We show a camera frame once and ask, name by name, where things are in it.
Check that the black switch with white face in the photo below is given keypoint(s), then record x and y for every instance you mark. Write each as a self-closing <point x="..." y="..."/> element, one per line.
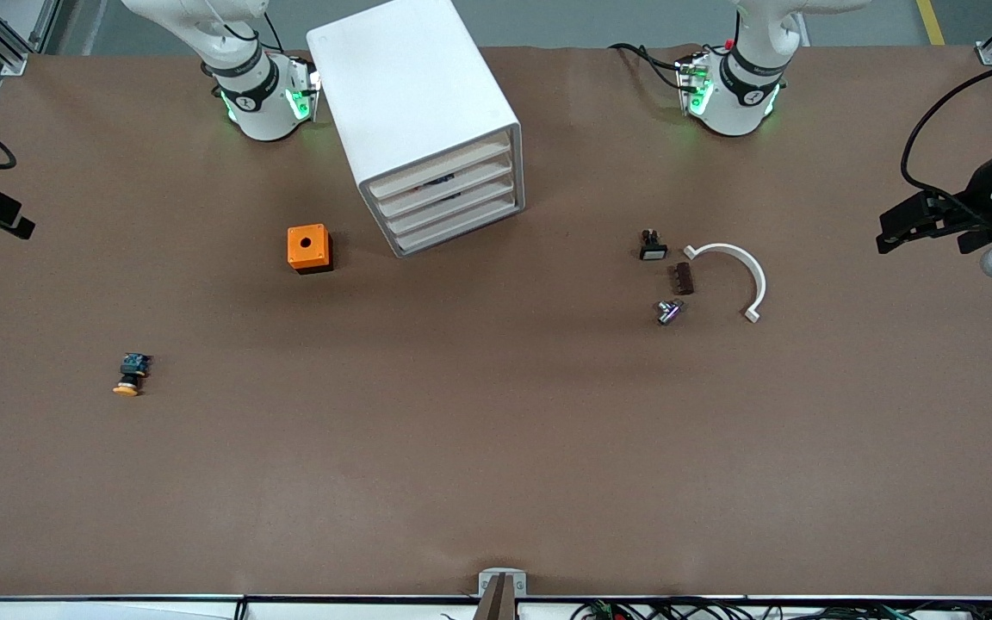
<point x="653" y="250"/>

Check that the brown table mat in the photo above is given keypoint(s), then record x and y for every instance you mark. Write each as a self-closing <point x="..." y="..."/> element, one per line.
<point x="461" y="430"/>

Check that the orange button enclosure box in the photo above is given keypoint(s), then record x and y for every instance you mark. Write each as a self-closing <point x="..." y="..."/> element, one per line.
<point x="306" y="245"/>

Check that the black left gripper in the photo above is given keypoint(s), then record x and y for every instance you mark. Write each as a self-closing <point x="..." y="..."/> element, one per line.
<point x="983" y="191"/>

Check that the white curved plastic arc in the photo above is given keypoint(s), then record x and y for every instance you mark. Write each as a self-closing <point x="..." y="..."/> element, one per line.
<point x="746" y="257"/>

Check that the brown terminal block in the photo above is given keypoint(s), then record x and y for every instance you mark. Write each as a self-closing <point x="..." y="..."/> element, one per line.
<point x="683" y="279"/>

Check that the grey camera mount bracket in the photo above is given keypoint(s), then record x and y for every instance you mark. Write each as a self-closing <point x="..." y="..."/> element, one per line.
<point x="503" y="580"/>

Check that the white plastic drawer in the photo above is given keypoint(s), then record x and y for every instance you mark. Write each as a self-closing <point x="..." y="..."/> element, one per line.
<point x="449" y="228"/>
<point x="449" y="193"/>
<point x="449" y="210"/>
<point x="440" y="168"/>

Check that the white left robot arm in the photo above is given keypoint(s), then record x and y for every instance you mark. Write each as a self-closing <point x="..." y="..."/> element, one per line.
<point x="737" y="95"/>

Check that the white drawer cabinet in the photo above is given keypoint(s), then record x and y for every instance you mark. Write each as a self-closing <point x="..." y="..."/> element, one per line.
<point x="401" y="77"/>

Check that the silver metal key switch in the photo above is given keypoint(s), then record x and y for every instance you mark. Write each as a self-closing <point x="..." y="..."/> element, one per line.
<point x="669" y="311"/>

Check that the push button with orange cap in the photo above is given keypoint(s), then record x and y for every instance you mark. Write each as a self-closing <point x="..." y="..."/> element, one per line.
<point x="130" y="375"/>

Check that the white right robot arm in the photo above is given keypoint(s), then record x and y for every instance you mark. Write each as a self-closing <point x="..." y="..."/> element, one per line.
<point x="259" y="112"/>

